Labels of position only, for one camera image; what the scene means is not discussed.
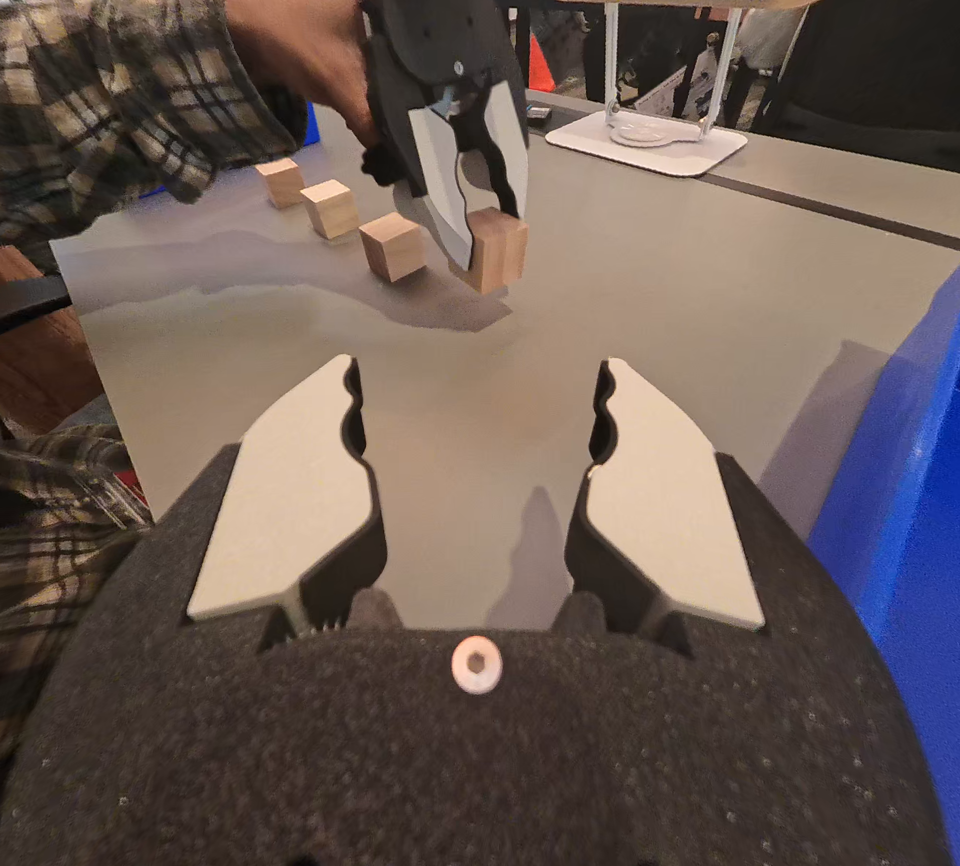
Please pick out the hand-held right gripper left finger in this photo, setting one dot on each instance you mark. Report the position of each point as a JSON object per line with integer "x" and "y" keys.
{"x": 292, "y": 506}

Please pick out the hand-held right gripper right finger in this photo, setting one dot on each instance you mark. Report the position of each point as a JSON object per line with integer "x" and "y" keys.
{"x": 664, "y": 514}

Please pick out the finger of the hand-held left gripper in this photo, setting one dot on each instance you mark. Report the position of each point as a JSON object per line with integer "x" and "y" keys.
{"x": 442, "y": 191}
{"x": 510, "y": 139}

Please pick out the wooden cube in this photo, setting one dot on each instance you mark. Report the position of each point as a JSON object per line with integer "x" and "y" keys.
{"x": 330, "y": 210}
{"x": 499, "y": 255}
{"x": 394, "y": 248}
{"x": 281, "y": 185}

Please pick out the blue plastic bin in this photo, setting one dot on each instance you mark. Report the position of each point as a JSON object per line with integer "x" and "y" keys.
{"x": 311, "y": 124}
{"x": 915, "y": 506}

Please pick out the person's left hand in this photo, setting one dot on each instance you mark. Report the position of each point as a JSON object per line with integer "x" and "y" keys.
{"x": 300, "y": 34}

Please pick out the small black battery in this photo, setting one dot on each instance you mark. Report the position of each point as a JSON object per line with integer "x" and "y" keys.
{"x": 538, "y": 118}

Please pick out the orange traffic cone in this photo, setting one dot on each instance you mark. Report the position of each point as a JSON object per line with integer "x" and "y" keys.
{"x": 541, "y": 71}

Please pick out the black and red tag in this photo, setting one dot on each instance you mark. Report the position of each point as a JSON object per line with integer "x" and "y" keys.
{"x": 133, "y": 491}

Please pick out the white document stand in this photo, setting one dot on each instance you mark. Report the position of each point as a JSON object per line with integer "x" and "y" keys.
{"x": 675, "y": 150}

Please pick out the printed white bag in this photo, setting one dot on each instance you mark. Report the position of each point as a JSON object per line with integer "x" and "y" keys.
{"x": 675, "y": 94}

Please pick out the wooden pillar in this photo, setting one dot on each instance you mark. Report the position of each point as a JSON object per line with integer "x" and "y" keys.
{"x": 45, "y": 364}

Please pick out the black office chair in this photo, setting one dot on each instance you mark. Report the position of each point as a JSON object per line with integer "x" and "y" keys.
{"x": 30, "y": 300}

